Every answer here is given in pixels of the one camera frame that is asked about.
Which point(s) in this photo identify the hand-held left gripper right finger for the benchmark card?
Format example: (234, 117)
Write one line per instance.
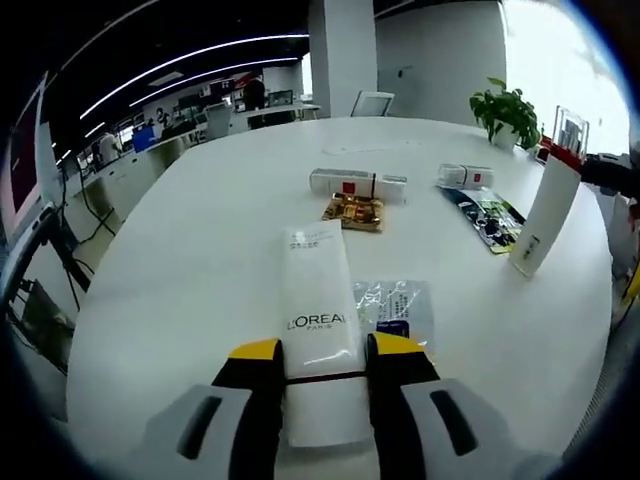
(395, 415)

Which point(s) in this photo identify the potted green plant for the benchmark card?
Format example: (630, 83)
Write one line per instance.
(505, 110)

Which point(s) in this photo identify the black tripod stand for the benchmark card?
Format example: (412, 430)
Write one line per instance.
(65, 260)

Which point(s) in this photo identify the gold foil skincare sachet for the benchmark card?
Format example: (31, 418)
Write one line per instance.
(352, 212)

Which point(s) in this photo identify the white office desk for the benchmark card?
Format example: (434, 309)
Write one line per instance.
(285, 109)

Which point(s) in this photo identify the green black skincare sachet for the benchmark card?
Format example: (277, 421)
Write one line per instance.
(487, 220)

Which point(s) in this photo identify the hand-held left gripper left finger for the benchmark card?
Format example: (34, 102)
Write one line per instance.
(255, 415)

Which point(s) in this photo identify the tall skincare bottle red collar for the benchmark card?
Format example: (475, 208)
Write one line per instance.
(550, 210)

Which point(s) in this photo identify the white skincare tube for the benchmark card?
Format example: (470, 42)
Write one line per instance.
(317, 290)

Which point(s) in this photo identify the red and white box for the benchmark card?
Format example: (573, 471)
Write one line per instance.
(541, 154)

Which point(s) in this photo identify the small white skincare bottle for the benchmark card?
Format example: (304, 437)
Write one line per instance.
(330, 180)
(460, 174)

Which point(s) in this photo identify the blue storage box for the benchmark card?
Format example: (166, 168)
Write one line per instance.
(144, 139)

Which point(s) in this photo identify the clear plastic packet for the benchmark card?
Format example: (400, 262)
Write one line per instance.
(400, 305)

